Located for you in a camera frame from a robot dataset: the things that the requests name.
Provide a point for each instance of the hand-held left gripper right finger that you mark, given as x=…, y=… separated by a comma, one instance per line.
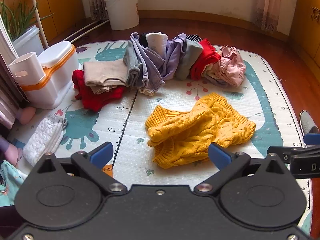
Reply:
x=220, y=156

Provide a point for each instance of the beige lace curtain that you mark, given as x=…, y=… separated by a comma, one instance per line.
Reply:
x=96, y=0

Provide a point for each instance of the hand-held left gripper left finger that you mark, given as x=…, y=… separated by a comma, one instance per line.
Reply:
x=102, y=153

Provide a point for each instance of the white planter box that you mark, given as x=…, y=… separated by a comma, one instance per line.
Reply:
x=27, y=42

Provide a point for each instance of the grey green garment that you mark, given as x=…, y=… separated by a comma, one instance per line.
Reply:
x=188, y=57

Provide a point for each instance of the white floor pipe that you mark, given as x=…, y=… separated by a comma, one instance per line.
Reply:
x=87, y=28

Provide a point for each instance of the teal printed cloth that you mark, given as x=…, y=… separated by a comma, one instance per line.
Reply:
x=10, y=182

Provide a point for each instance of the dark striped garment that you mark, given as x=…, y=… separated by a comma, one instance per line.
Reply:
x=195, y=38

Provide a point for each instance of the green leafy plant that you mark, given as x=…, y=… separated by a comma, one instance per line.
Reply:
x=18, y=20

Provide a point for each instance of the yellow knit sweater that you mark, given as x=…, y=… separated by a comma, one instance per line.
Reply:
x=197, y=130

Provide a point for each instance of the white folded garment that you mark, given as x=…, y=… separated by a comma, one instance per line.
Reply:
x=156, y=42

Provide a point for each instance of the white orange storage box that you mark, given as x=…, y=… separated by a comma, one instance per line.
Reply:
x=57, y=80

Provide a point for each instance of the pink printed garment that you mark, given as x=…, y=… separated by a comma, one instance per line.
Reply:
x=232, y=70

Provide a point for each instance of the dark folded garment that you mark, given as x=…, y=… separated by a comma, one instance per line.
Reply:
x=143, y=40

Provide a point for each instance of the red garment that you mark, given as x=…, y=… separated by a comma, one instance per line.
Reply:
x=205, y=57

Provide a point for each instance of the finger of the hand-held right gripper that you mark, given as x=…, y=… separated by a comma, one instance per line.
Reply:
x=307, y=166
x=311, y=139

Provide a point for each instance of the pale grey blue garment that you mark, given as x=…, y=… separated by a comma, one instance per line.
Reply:
x=213, y=81

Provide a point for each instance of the red knit sweater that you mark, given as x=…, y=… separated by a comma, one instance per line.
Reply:
x=92, y=102

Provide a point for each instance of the lavender top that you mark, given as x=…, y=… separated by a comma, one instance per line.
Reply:
x=172, y=55

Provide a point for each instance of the white quilted garment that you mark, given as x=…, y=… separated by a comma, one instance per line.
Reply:
x=42, y=140

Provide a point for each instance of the pink slipper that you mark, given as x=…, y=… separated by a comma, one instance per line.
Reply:
x=10, y=152
x=26, y=115

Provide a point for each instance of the white metal rack pole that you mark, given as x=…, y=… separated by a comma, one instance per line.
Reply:
x=38, y=12

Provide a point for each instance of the cream garment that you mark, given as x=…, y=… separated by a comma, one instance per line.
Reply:
x=211, y=71

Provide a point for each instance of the printed foam play mat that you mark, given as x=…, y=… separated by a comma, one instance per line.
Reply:
x=125, y=140

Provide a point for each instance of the grey slipper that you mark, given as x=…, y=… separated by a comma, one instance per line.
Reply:
x=308, y=122

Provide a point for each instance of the grey lavender pants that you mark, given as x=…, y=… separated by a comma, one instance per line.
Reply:
x=140, y=62

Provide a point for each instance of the pink lace curtain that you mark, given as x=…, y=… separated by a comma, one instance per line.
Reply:
x=267, y=5

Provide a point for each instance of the beige folded garment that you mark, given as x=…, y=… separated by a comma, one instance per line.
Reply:
x=105, y=72

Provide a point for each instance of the carved wooden cabinet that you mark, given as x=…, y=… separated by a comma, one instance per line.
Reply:
x=307, y=17

